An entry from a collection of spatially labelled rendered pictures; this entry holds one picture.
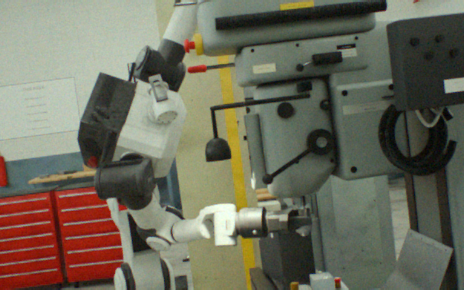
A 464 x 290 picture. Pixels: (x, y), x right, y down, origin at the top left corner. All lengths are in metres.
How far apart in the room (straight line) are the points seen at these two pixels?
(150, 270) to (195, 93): 1.47
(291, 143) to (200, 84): 1.84
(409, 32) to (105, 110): 0.91
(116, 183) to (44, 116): 9.17
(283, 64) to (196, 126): 1.86
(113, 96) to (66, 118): 8.95
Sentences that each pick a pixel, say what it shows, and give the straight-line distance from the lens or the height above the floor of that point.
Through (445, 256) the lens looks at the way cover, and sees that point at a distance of 1.83.
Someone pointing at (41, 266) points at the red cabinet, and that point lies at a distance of 6.64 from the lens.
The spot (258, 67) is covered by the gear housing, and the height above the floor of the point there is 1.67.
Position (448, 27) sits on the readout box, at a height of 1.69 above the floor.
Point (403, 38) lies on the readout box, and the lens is 1.50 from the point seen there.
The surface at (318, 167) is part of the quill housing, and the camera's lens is 1.72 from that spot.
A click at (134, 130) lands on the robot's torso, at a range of 1.89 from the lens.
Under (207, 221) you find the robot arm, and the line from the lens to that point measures 1.94.
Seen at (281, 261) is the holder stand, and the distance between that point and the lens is 2.16.
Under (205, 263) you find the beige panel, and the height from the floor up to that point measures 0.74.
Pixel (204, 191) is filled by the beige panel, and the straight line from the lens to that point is 3.51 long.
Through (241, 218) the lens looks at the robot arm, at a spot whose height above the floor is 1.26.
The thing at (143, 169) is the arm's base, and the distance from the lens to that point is 1.80.
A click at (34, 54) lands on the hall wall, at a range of 11.04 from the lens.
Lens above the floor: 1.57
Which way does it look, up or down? 3 degrees down
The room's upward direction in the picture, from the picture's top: 7 degrees counter-clockwise
